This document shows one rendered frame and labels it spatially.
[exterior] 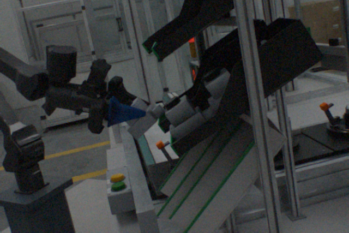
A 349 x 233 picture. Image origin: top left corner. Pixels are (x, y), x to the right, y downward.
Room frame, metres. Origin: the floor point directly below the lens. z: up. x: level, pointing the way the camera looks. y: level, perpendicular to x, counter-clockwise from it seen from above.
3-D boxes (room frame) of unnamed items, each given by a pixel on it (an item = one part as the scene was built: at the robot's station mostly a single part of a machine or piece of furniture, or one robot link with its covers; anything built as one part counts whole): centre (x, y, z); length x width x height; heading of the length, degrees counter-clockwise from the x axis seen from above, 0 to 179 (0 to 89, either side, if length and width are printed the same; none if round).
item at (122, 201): (1.21, 0.20, 0.93); 0.21 x 0.07 x 0.06; 7
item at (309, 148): (1.18, -0.28, 1.01); 0.24 x 0.24 x 0.13; 7
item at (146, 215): (1.40, 0.16, 0.91); 0.89 x 0.06 x 0.11; 7
